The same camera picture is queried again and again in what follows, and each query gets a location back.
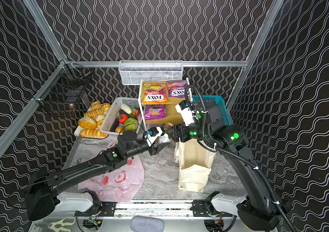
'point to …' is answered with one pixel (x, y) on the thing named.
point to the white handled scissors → (60, 225)
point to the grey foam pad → (142, 224)
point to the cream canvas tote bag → (195, 162)
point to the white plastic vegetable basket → (130, 101)
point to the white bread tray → (77, 132)
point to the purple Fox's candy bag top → (176, 88)
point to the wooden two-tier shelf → (173, 115)
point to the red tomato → (122, 118)
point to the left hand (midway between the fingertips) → (168, 137)
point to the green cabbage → (130, 123)
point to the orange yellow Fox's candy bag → (155, 93)
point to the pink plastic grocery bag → (122, 184)
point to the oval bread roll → (87, 123)
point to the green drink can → (165, 137)
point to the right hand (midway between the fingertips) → (172, 128)
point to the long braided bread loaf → (92, 133)
